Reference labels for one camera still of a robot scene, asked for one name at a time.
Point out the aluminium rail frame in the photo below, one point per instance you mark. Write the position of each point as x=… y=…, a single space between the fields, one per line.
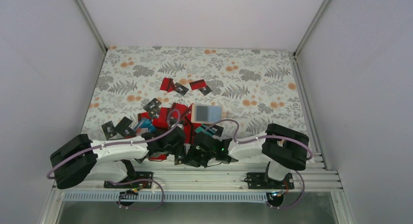
x=215 y=195

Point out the beige leather card holder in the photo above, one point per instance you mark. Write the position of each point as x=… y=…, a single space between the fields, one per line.
x=206 y=114

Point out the teal card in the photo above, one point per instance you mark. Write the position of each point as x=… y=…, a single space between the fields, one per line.
x=200 y=129

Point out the black card top right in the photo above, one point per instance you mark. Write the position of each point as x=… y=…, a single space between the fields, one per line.
x=205 y=90

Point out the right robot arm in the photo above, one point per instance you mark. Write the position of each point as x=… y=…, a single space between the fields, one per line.
x=283 y=149

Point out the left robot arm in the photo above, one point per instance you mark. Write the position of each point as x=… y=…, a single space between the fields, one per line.
x=83 y=160

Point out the floral table mat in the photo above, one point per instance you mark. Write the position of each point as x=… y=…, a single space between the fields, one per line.
x=254 y=87

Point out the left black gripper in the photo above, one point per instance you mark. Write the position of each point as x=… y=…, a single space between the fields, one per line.
x=178 y=152

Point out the blue card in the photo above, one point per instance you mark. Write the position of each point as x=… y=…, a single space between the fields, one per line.
x=144 y=125

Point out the black vip card far left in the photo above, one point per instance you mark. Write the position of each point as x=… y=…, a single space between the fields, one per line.
x=109 y=130

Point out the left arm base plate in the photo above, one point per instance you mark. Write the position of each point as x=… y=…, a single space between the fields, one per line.
x=128 y=181

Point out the red card top right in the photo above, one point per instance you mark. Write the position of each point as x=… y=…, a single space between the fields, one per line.
x=198 y=84

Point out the red card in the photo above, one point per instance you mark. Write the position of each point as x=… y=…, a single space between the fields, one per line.
x=168 y=85
x=198 y=84

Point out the black vip card top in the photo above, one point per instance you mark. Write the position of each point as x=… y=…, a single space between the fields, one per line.
x=180 y=89

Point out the black vip card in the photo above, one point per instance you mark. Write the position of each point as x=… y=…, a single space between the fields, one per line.
x=109 y=130
x=215 y=130
x=180 y=89

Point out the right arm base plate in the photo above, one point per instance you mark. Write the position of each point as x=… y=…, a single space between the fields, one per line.
x=259 y=180

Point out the red card top left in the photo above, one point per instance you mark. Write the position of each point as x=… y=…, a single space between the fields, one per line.
x=168 y=85

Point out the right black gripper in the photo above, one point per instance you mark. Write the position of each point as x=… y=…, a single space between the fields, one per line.
x=192 y=159

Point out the black vip card upper right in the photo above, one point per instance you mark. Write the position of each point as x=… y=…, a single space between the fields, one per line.
x=215 y=130

